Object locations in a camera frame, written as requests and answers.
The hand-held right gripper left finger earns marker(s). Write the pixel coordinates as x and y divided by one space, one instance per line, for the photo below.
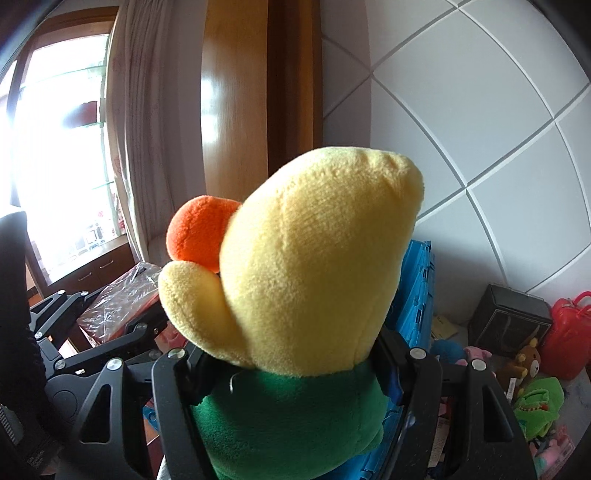
171 383

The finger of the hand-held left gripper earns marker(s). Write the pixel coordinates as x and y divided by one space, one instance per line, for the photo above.
129 333
60 307

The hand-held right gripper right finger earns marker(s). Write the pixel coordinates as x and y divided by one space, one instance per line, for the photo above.
418 369

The blue plastic crate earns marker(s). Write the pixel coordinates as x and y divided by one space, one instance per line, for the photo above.
415 295

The yellow duck plush toy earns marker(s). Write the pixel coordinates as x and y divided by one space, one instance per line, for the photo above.
304 258

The blue plush toy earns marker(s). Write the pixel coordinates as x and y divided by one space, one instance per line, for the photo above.
448 350

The red plastic-wrapped package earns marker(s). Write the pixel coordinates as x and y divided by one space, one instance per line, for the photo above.
115 300

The wooden drawer cabinet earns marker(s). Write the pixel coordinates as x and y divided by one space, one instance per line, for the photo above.
92 267

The small pink plush toy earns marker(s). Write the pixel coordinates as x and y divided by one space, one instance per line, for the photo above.
478 354

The brown bear plush toy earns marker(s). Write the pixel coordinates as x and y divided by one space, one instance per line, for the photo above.
526 364

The green plush toy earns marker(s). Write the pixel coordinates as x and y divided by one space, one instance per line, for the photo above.
540 406

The red toy suitcase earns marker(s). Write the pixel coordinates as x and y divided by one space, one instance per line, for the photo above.
568 337

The window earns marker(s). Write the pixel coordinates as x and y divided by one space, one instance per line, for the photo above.
60 152

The pink pig plush toy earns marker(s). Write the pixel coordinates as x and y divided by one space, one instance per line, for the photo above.
554 450

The beige curtain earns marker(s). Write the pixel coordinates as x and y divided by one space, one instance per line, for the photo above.
152 129

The wooden door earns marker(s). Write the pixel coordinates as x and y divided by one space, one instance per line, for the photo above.
240 92

